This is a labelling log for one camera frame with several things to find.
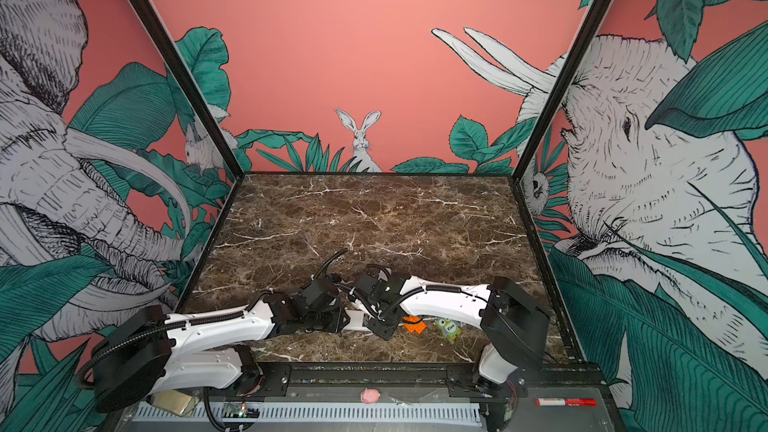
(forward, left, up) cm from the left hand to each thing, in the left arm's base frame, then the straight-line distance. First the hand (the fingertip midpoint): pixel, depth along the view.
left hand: (349, 320), depth 82 cm
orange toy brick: (-2, -18, -1) cm, 18 cm away
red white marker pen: (-21, -54, -1) cm, 58 cm away
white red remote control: (0, -2, 0) cm, 2 cm away
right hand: (-2, -8, +2) cm, 9 cm away
